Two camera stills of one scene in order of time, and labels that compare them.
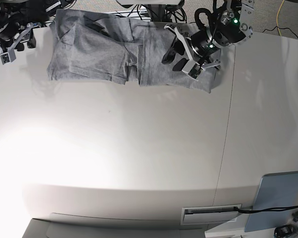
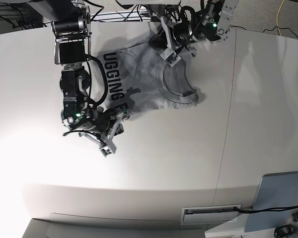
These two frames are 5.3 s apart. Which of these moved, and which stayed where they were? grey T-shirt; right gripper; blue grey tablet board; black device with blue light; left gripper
Moved: right gripper; left gripper; grey T-shirt
Stayed: blue grey tablet board; black device with blue light
